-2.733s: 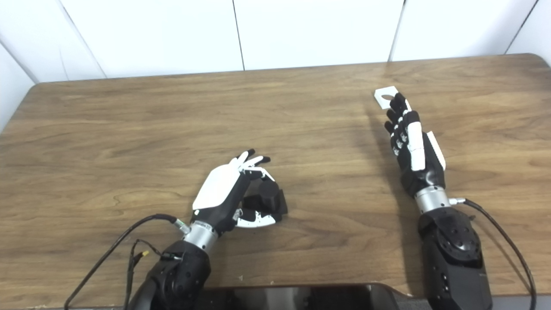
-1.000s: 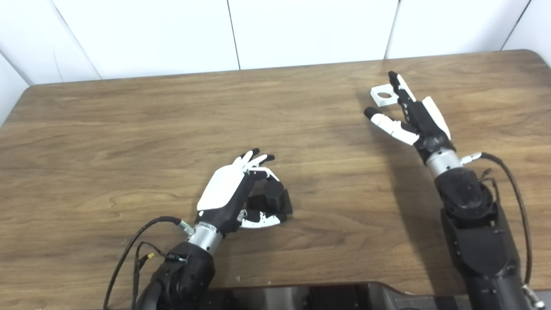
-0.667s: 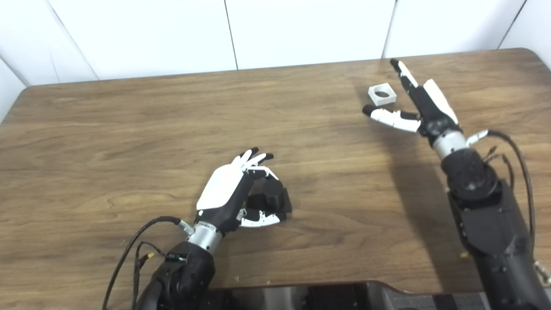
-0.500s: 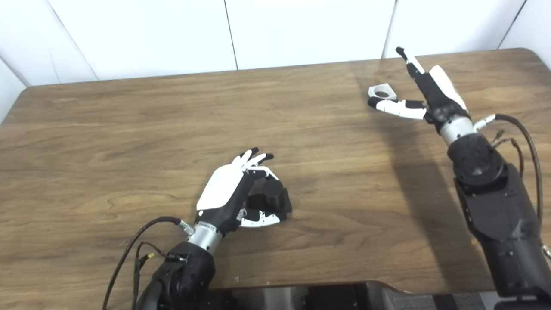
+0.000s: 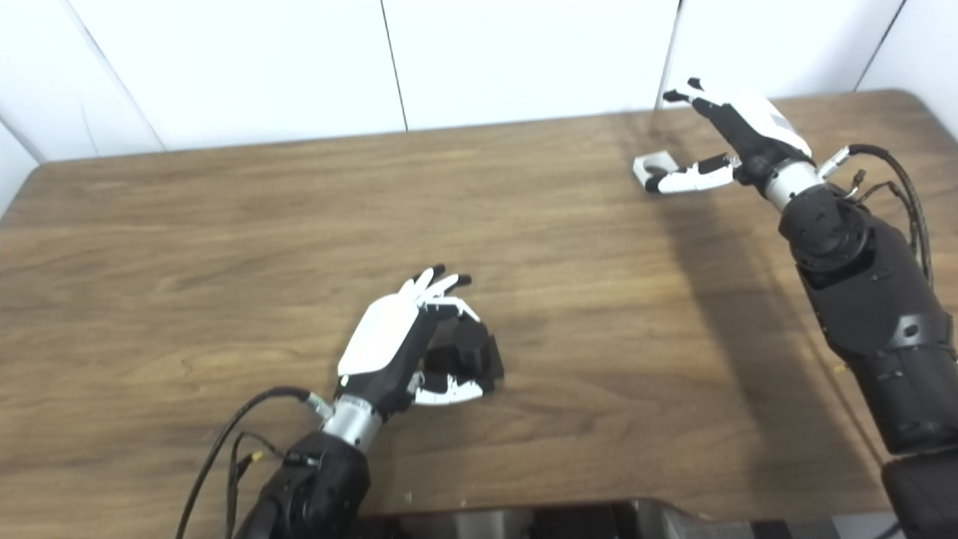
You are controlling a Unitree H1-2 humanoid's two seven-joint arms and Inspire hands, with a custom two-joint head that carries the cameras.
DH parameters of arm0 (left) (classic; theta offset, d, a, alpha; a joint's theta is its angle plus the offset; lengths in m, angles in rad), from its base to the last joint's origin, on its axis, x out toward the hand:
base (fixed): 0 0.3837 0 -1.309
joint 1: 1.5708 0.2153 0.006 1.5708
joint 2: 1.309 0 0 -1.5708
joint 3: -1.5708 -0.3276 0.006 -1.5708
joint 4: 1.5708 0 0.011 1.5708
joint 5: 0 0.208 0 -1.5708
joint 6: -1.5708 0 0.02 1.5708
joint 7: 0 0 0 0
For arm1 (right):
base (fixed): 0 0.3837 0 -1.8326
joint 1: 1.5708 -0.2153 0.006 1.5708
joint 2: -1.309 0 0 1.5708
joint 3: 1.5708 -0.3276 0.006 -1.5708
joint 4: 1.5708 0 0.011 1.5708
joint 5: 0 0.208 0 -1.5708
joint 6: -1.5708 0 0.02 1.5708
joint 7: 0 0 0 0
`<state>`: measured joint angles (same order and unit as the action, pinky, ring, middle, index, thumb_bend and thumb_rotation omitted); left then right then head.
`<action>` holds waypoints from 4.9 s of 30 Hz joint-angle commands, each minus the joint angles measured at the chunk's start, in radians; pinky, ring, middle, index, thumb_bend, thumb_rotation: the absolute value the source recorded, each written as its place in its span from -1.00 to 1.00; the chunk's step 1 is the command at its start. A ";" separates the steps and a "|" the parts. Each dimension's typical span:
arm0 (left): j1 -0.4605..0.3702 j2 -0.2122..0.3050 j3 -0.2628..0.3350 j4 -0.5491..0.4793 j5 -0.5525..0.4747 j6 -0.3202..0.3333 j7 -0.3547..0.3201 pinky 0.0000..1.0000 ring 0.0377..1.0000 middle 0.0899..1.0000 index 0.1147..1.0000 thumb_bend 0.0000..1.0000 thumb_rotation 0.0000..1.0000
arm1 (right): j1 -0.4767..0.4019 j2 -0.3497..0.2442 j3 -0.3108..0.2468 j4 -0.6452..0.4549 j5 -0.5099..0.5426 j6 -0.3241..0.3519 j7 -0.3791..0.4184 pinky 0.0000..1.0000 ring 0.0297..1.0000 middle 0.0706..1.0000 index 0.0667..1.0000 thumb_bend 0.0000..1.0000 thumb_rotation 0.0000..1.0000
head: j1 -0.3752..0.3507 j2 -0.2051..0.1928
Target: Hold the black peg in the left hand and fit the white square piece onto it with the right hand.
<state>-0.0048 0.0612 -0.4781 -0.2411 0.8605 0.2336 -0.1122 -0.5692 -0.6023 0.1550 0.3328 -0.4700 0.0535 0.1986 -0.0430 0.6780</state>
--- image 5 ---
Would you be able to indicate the black peg with square base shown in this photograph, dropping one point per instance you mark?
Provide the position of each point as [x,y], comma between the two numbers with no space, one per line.
[468,352]

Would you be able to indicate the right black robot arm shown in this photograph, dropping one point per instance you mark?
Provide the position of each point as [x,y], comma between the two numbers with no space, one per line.
[876,299]

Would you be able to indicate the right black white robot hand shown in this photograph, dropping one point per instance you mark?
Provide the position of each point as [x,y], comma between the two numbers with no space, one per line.
[756,127]

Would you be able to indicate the white square piece with hole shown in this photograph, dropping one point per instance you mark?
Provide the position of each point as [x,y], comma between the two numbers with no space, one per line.
[641,166]

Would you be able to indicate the black robot torso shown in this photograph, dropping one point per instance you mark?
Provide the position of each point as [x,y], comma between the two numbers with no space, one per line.
[524,520]

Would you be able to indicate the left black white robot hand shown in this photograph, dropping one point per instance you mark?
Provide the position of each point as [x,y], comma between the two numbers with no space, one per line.
[382,337]

